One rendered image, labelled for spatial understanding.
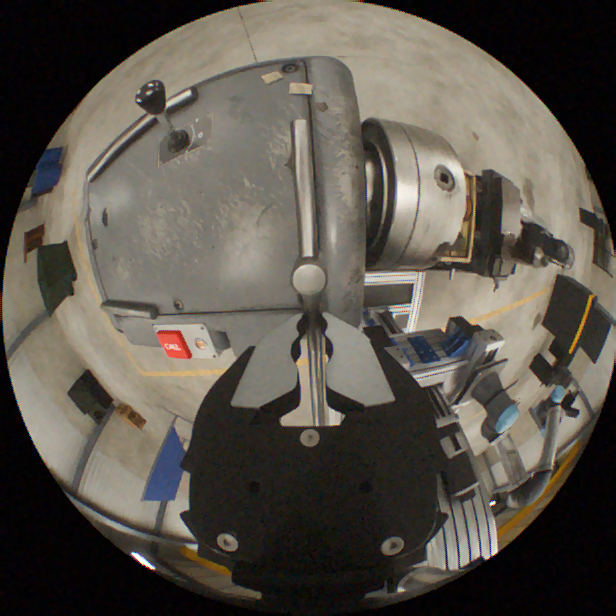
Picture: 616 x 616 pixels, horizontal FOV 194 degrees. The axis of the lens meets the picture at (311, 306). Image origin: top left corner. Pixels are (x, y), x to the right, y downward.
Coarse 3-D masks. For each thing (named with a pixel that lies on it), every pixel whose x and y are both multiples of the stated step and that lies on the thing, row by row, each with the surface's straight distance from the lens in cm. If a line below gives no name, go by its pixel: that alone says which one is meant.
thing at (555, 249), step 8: (536, 224) 138; (536, 232) 137; (544, 232) 143; (536, 240) 137; (544, 240) 143; (552, 240) 140; (560, 240) 138; (544, 248) 142; (552, 248) 139; (560, 248) 132; (568, 248) 136; (552, 256) 139; (560, 256) 134; (568, 256) 135; (568, 264) 146
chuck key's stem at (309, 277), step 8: (312, 256) 11; (320, 256) 13; (296, 264) 10; (304, 264) 10; (312, 264) 10; (320, 264) 10; (296, 272) 10; (304, 272) 10; (312, 272) 10; (320, 272) 10; (296, 280) 10; (304, 280) 10; (312, 280) 10; (320, 280) 10; (296, 288) 10; (304, 288) 10; (312, 288) 10; (320, 288) 10; (312, 296) 11
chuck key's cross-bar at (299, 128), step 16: (304, 128) 13; (304, 144) 12; (304, 160) 12; (304, 176) 11; (304, 192) 11; (304, 208) 11; (304, 224) 11; (304, 240) 11; (304, 256) 11; (304, 304) 13; (320, 336) 14; (320, 352) 14; (320, 368) 15; (320, 384) 16; (320, 400) 17; (320, 416) 19
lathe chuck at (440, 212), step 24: (432, 144) 33; (432, 168) 30; (456, 168) 33; (432, 192) 28; (456, 192) 31; (432, 216) 29; (456, 216) 32; (432, 240) 31; (408, 264) 35; (432, 264) 38
